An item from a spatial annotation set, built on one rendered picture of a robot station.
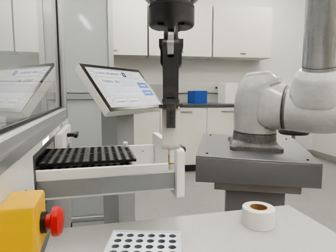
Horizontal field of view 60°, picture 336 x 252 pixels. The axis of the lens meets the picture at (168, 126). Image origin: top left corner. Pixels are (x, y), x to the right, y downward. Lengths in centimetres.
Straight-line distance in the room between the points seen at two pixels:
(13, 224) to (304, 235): 54
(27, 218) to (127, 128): 136
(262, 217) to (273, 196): 43
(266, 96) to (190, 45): 320
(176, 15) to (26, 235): 37
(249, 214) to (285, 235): 8
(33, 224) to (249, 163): 70
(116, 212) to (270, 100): 113
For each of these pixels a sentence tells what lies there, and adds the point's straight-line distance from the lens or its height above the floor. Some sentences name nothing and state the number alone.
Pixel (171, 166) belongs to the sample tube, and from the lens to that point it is 50.
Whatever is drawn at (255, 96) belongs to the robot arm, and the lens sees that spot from 104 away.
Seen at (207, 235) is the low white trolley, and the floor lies 76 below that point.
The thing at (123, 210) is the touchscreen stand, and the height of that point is 36.
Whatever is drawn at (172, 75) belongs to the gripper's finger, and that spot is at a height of 108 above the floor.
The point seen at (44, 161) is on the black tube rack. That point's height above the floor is 90.
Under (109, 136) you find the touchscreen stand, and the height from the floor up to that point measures 80.
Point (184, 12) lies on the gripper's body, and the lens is 48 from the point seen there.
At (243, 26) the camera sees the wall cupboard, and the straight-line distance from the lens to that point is 446.
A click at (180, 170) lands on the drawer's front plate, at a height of 88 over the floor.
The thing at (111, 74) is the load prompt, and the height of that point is 115.
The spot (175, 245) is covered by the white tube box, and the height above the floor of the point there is 80.
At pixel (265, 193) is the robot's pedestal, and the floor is 70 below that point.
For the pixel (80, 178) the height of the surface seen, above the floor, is 87.
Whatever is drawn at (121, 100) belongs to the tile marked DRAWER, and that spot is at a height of 101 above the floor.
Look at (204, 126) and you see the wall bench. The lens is 384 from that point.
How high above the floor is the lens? 105
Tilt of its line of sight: 7 degrees down
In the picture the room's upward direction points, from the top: straight up
